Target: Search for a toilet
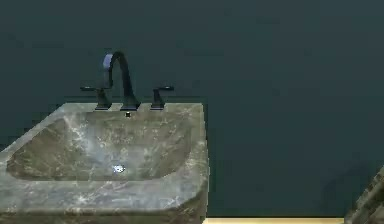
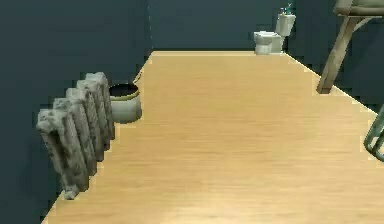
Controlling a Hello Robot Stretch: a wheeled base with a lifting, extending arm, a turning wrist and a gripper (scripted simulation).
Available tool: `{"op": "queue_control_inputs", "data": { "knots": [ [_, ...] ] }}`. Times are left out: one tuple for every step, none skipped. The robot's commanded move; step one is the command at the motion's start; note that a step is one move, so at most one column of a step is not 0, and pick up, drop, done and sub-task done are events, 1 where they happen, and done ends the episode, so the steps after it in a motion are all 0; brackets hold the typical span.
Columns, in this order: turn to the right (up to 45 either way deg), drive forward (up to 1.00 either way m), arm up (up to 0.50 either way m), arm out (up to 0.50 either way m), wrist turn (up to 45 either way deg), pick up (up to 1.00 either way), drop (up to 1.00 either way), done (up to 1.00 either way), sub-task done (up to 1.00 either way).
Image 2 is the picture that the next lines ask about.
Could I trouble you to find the grey ribbed radiator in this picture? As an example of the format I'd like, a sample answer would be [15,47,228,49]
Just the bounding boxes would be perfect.
[35,71,116,201]

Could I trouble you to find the white toilet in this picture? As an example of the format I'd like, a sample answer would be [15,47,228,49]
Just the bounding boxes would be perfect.
[253,13,297,56]

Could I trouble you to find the grey round bin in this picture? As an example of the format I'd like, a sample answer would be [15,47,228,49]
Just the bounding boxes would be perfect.
[108,82,143,125]

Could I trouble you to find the green metal rack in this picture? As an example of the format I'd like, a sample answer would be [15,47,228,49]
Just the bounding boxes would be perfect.
[363,104,384,163]

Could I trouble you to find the green spray bottle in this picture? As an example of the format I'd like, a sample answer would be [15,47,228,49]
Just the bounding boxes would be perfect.
[280,3,294,16]

